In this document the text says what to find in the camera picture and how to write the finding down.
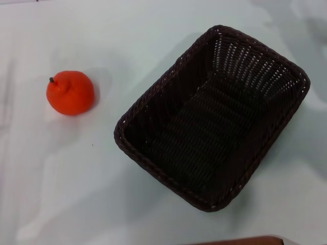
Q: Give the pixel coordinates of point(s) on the orange tangerine with stem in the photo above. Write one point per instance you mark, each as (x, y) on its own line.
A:
(71, 95)

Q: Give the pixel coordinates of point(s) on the black woven rectangular basket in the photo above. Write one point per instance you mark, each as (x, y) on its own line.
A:
(209, 143)

